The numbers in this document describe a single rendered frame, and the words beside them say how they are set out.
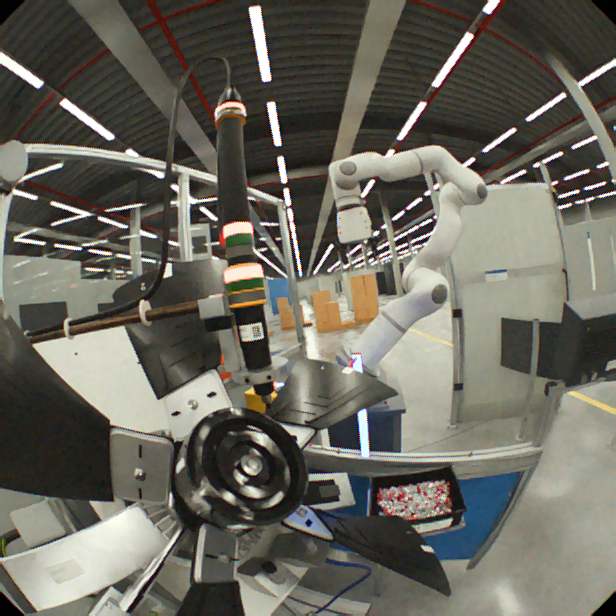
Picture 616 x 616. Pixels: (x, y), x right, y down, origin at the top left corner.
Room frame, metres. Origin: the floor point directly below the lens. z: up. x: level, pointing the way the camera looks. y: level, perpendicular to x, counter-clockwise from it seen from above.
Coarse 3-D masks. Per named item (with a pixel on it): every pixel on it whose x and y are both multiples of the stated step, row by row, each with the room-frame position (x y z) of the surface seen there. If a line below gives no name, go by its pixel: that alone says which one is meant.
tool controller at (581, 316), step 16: (576, 304) 0.31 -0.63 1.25; (592, 304) 0.27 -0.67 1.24; (608, 304) 0.23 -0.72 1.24; (576, 320) 0.28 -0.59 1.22; (592, 320) 0.24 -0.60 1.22; (608, 320) 0.21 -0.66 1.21; (560, 336) 0.36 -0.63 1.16; (576, 336) 0.28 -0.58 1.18; (592, 336) 0.24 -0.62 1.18; (608, 336) 0.21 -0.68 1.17; (560, 352) 0.35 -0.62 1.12; (576, 352) 0.28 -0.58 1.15; (592, 352) 0.24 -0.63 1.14; (608, 352) 0.21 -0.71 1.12; (560, 368) 0.34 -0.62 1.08; (576, 368) 0.28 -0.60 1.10; (592, 368) 0.25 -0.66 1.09; (608, 368) 0.21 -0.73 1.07; (576, 384) 0.28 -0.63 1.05
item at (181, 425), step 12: (216, 372) 0.27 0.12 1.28; (192, 384) 0.26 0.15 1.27; (204, 384) 0.26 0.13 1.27; (216, 384) 0.26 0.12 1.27; (168, 396) 0.26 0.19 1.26; (180, 396) 0.25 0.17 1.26; (192, 396) 0.25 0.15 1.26; (204, 396) 0.25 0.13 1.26; (216, 396) 0.25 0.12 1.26; (168, 408) 0.25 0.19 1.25; (180, 408) 0.24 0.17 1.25; (204, 408) 0.24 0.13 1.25; (216, 408) 0.24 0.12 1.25; (168, 420) 0.24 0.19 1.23; (180, 420) 0.24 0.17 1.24; (192, 420) 0.24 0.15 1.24; (180, 432) 0.23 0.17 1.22
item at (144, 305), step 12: (204, 60) 0.27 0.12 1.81; (216, 60) 0.28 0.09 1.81; (228, 72) 0.27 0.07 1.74; (180, 84) 0.26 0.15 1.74; (180, 96) 0.27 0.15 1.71; (168, 144) 0.26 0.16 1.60; (168, 156) 0.26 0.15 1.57; (168, 168) 0.26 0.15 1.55; (168, 180) 0.26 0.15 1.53; (168, 192) 0.27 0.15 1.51; (168, 204) 0.27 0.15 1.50; (168, 216) 0.27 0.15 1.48; (168, 228) 0.27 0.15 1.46; (168, 240) 0.27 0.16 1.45; (156, 276) 0.26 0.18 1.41; (156, 288) 0.26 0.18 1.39; (144, 300) 0.26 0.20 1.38; (108, 312) 0.25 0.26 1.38; (120, 312) 0.26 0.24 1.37; (144, 312) 0.26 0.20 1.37; (60, 324) 0.24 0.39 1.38; (72, 324) 0.24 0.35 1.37; (144, 324) 0.26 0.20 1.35; (72, 336) 0.25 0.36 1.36
